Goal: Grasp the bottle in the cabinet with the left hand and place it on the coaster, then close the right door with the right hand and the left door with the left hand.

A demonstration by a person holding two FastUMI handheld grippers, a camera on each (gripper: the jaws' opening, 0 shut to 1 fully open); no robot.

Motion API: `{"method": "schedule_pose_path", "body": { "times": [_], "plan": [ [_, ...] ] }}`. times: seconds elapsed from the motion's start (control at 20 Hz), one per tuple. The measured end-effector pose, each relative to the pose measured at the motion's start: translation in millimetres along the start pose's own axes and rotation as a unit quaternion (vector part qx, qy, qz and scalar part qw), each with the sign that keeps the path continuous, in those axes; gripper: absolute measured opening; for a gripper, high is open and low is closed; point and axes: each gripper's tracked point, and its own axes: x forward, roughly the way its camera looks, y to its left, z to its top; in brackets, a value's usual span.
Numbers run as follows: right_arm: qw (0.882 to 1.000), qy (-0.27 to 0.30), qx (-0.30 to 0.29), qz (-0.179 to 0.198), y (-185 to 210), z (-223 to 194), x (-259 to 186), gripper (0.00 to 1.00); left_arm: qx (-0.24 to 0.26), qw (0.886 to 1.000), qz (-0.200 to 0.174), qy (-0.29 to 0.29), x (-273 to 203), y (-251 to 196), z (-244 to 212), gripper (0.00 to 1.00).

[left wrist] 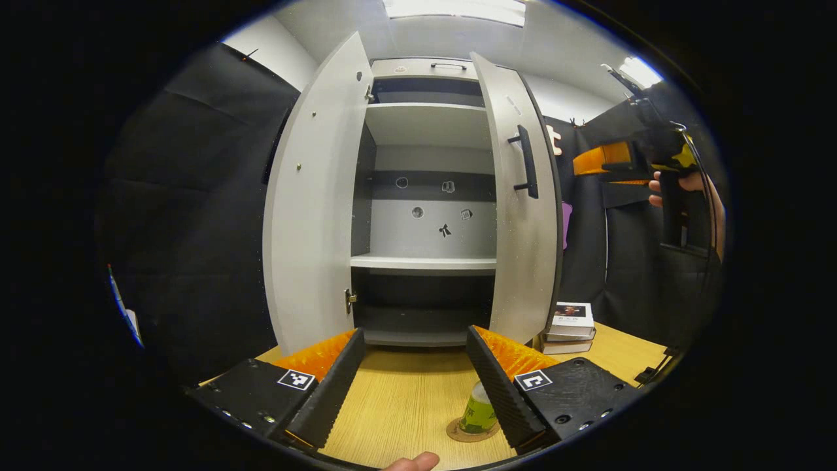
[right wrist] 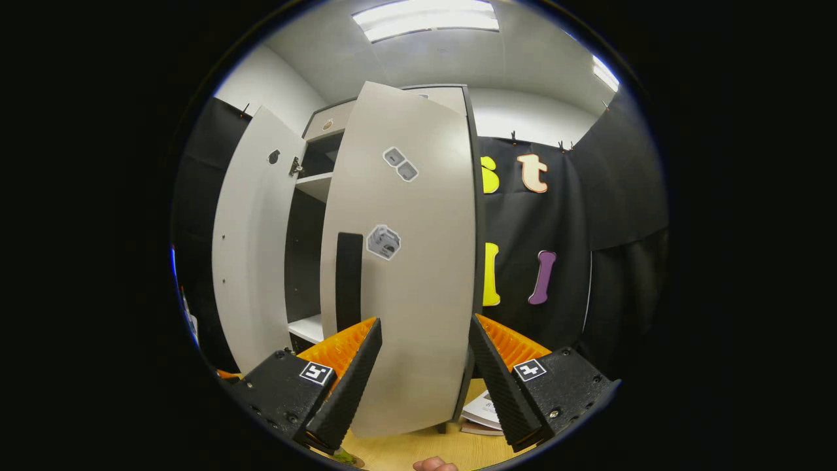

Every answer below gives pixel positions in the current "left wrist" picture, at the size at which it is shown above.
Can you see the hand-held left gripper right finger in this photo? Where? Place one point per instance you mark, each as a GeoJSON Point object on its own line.
{"type": "Point", "coordinates": [503, 392]}

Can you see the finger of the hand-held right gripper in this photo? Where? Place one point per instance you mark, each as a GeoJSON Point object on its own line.
{"type": "Point", "coordinates": [624, 182]}
{"type": "Point", "coordinates": [601, 158]}

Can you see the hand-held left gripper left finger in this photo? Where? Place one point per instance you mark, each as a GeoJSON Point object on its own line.
{"type": "Point", "coordinates": [327, 392]}

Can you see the green label plastic bottle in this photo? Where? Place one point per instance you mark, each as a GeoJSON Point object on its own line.
{"type": "Point", "coordinates": [476, 415]}

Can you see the round cork coaster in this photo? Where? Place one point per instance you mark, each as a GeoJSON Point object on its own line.
{"type": "Point", "coordinates": [458, 433]}

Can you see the grey cabinet door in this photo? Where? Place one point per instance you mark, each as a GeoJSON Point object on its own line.
{"type": "Point", "coordinates": [314, 209]}
{"type": "Point", "coordinates": [523, 261]}

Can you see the grey cabinet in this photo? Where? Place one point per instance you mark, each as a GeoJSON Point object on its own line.
{"type": "Point", "coordinates": [425, 124]}

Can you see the white cabinet shelf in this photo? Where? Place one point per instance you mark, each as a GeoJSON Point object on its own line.
{"type": "Point", "coordinates": [425, 124]}
{"type": "Point", "coordinates": [422, 263]}

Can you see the grey cabinet drawer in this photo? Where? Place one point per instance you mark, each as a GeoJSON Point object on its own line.
{"type": "Point", "coordinates": [412, 67]}

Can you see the small ceiling light panel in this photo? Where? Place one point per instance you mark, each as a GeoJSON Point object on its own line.
{"type": "Point", "coordinates": [641, 70]}

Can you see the white book photo cover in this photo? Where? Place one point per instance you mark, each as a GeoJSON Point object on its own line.
{"type": "Point", "coordinates": [572, 317]}

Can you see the large ceiling light panel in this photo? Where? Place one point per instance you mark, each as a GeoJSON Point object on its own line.
{"type": "Point", "coordinates": [458, 10]}

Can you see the white board blue edge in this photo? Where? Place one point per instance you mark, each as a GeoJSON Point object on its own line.
{"type": "Point", "coordinates": [131, 320]}

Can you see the black backdrop cloth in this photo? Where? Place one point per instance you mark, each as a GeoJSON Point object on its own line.
{"type": "Point", "coordinates": [196, 196]}

